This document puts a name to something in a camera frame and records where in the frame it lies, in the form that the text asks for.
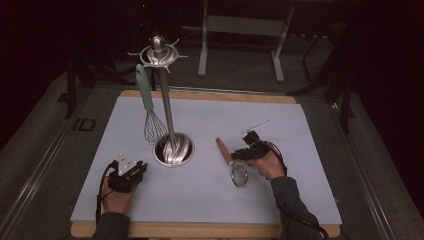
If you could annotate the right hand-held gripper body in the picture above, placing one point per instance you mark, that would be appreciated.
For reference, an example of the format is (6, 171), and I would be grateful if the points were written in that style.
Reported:
(256, 148)

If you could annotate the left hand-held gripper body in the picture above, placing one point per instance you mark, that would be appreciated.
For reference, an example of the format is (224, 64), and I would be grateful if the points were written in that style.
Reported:
(121, 181)

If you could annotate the steel utensil stand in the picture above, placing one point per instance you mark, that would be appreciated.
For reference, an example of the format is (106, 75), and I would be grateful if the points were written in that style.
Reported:
(168, 113)

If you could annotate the person's left hand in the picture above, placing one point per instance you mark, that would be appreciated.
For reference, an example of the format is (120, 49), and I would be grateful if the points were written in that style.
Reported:
(116, 201)

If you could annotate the person's right hand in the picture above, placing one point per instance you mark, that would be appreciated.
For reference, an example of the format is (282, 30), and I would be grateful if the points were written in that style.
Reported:
(270, 166)

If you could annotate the white table mat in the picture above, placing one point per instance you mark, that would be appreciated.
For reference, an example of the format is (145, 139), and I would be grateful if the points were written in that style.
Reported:
(206, 200)

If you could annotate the dark metal stand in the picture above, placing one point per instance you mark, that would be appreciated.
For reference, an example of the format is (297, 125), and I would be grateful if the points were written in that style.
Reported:
(343, 100)

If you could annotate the white metal frame stand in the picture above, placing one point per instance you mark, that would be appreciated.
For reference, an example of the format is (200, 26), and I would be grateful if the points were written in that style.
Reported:
(246, 25)

